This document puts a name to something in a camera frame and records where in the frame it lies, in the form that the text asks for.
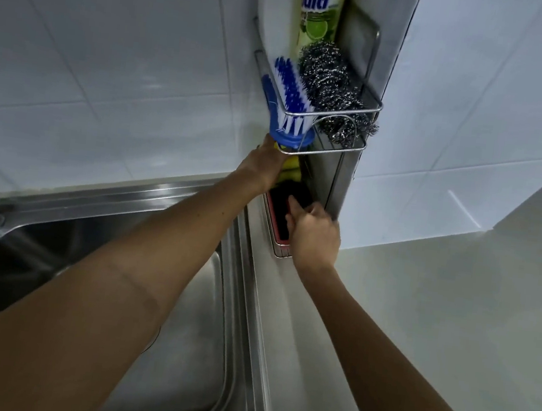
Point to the person's right hand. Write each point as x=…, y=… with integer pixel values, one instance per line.
x=315, y=239

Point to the person's left hand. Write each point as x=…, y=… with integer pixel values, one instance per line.
x=260, y=167

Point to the person's right thumb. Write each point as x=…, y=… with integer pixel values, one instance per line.
x=291, y=225

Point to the person's left thumb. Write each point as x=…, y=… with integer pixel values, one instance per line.
x=269, y=142

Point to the black scouring sponge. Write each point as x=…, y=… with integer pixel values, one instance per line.
x=281, y=210

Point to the person's right forearm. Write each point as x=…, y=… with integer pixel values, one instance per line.
x=380, y=357

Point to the person's left forearm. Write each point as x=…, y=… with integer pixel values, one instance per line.
x=110, y=292

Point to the red sponge tray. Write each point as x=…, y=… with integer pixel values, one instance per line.
x=273, y=235

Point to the yellow sponge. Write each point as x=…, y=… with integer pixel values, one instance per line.
x=293, y=166

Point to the blue scrub brush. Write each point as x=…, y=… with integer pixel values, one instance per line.
x=288, y=105

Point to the steel wool scourer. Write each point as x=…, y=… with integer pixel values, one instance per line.
x=328, y=75

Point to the yellow dish soap bottle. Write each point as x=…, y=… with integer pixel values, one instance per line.
x=320, y=11

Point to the stainless steel sink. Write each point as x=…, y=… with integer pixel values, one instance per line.
x=186, y=349

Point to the stainless steel wall rack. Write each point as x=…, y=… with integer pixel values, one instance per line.
x=345, y=172

